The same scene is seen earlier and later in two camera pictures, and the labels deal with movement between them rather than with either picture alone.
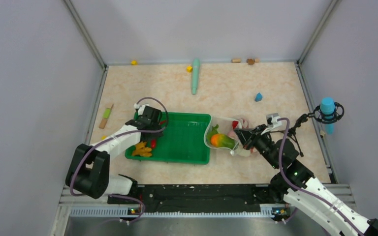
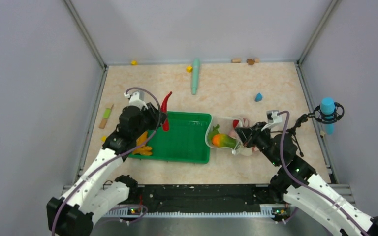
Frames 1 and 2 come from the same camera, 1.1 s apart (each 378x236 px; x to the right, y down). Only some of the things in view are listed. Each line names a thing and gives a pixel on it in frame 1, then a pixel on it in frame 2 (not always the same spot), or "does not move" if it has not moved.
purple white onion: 232,134 does not move
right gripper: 246,135 does not move
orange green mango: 221,140 does not move
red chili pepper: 153,142 → 166,124
